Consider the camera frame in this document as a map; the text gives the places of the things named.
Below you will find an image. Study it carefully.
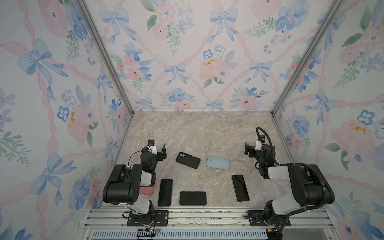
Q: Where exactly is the black smartphone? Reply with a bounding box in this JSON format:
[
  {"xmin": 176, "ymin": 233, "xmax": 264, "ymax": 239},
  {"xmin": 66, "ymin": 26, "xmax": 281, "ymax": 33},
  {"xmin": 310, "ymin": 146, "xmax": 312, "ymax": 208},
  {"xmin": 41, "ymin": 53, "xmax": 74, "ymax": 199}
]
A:
[
  {"xmin": 232, "ymin": 175, "xmax": 250, "ymax": 202},
  {"xmin": 158, "ymin": 179, "xmax": 173, "ymax": 207}
]

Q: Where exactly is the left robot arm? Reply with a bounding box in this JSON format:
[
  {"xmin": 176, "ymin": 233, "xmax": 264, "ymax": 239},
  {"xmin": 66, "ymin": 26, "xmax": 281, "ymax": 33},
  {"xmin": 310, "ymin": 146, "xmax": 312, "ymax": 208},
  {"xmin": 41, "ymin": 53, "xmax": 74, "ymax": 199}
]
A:
[{"xmin": 103, "ymin": 144, "xmax": 167, "ymax": 216}]

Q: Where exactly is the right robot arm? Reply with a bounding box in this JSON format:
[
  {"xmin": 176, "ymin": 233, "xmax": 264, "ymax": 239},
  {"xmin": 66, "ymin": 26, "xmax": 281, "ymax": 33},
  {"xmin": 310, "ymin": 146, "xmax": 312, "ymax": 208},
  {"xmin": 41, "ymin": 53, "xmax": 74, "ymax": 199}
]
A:
[{"xmin": 244, "ymin": 143, "xmax": 335, "ymax": 228}]

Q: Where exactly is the black phone case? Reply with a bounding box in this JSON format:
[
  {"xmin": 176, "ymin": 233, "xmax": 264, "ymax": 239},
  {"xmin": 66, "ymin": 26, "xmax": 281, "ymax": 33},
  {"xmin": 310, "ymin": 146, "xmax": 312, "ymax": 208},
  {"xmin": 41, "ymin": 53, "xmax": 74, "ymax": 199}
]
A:
[{"xmin": 176, "ymin": 152, "xmax": 201, "ymax": 169}]

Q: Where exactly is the pink phone case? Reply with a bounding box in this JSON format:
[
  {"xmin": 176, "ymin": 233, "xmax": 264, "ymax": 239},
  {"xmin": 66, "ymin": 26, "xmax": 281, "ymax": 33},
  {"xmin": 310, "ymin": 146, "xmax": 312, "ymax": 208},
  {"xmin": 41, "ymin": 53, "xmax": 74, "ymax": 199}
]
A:
[{"xmin": 140, "ymin": 184, "xmax": 156, "ymax": 196}]

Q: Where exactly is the black smartphone horizontal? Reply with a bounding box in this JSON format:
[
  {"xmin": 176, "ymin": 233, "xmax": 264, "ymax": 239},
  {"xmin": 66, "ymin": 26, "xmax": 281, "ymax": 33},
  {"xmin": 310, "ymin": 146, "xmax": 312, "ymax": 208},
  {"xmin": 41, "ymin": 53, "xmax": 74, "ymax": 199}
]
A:
[{"xmin": 179, "ymin": 191, "xmax": 207, "ymax": 206}]

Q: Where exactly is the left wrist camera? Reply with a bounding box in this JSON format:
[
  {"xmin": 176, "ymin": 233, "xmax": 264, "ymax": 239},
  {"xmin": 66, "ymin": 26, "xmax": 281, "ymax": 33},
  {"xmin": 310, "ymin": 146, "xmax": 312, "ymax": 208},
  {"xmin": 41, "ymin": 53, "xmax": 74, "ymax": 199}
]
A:
[{"xmin": 148, "ymin": 139, "xmax": 158, "ymax": 155}]

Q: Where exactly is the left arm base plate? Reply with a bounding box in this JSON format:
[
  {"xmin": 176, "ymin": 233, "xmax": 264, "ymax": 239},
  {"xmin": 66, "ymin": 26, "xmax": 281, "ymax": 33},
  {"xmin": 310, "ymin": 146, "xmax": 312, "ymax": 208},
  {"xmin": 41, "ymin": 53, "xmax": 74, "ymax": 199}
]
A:
[{"xmin": 123, "ymin": 210, "xmax": 169, "ymax": 228}]

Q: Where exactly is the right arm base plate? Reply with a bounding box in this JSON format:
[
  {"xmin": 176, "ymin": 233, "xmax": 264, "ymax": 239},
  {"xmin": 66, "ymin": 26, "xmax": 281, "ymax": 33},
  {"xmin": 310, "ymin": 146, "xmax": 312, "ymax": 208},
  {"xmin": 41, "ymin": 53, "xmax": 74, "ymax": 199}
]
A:
[{"xmin": 243, "ymin": 210, "xmax": 284, "ymax": 228}]

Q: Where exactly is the aluminium rail frame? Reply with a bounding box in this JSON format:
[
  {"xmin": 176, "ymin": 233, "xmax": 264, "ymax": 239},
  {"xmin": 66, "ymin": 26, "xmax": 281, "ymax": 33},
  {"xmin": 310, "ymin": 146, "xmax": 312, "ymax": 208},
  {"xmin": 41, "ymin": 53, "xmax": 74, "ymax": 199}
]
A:
[{"xmin": 79, "ymin": 205, "xmax": 340, "ymax": 240}]

